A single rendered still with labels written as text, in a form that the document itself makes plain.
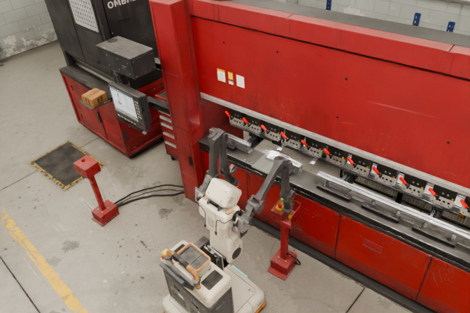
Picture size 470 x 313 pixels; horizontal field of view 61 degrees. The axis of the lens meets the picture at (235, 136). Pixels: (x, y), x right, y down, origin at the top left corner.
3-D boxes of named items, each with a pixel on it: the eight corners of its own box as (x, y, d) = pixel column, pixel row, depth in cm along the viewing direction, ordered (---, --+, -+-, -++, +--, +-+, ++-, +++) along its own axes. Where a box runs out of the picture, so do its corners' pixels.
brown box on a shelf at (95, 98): (77, 102, 460) (75, 92, 453) (97, 93, 475) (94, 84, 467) (91, 110, 443) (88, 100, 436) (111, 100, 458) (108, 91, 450)
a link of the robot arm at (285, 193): (276, 158, 288) (288, 165, 282) (280, 154, 291) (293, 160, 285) (278, 197, 316) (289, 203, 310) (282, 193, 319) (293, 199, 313)
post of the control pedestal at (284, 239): (280, 257, 376) (280, 219, 344) (282, 253, 379) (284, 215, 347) (285, 260, 373) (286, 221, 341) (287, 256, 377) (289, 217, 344)
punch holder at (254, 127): (247, 129, 364) (246, 114, 355) (252, 125, 370) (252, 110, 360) (260, 135, 357) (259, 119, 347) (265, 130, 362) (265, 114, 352)
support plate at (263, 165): (251, 167, 350) (251, 166, 350) (268, 151, 366) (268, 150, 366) (268, 175, 341) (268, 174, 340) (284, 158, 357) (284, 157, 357)
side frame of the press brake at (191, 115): (184, 198, 463) (147, 0, 325) (229, 158, 516) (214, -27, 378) (201, 206, 450) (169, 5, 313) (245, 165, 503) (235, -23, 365)
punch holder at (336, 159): (326, 161, 323) (327, 144, 314) (331, 155, 329) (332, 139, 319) (343, 167, 316) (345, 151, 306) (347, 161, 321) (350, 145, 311)
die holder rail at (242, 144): (210, 137, 409) (208, 129, 403) (213, 133, 413) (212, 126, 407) (249, 154, 383) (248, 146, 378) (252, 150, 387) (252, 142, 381)
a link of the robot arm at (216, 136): (205, 132, 285) (215, 137, 279) (218, 126, 294) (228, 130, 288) (204, 182, 307) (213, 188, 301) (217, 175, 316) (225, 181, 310)
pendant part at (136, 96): (116, 116, 384) (107, 83, 362) (126, 110, 391) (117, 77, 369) (145, 132, 359) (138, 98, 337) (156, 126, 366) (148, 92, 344)
